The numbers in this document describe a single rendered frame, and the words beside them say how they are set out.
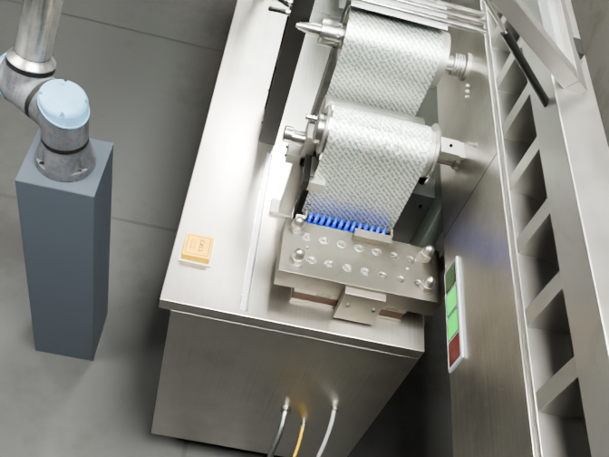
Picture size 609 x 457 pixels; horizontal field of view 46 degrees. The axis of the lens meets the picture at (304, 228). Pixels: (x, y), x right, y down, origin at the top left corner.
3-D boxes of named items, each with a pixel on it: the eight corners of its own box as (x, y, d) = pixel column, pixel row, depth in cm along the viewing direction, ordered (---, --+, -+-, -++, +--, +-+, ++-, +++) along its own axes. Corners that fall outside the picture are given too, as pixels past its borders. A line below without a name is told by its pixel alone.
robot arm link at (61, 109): (62, 159, 178) (60, 119, 167) (25, 128, 181) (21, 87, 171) (100, 136, 185) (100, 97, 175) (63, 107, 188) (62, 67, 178)
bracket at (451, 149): (439, 140, 171) (441, 135, 170) (461, 146, 172) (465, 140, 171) (439, 156, 168) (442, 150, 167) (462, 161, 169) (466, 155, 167)
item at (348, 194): (302, 210, 182) (319, 160, 168) (391, 229, 185) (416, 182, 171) (301, 211, 182) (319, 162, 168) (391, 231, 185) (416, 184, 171)
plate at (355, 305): (333, 310, 179) (345, 286, 171) (372, 318, 180) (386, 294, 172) (333, 318, 178) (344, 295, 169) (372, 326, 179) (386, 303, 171)
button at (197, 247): (186, 237, 184) (187, 231, 182) (213, 243, 185) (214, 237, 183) (180, 258, 179) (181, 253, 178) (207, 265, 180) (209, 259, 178)
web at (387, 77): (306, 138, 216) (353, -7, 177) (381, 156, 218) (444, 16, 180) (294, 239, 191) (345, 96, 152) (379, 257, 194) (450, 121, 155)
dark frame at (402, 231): (294, 199, 200) (312, 150, 185) (409, 225, 204) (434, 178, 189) (292, 219, 195) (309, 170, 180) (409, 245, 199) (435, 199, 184)
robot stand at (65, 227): (34, 350, 251) (14, 179, 183) (53, 302, 264) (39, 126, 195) (92, 361, 254) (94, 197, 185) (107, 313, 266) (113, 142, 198)
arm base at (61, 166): (27, 175, 185) (24, 148, 177) (45, 134, 194) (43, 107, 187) (87, 188, 186) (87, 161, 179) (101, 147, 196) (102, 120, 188)
